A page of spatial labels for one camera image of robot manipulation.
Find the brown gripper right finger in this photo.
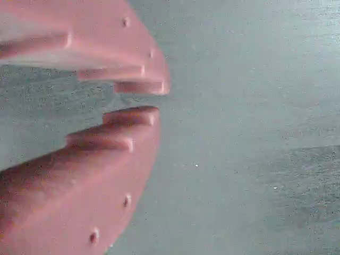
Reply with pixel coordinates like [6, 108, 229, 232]
[0, 0, 172, 95]

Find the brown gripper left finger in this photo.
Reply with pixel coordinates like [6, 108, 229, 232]
[0, 105, 161, 255]

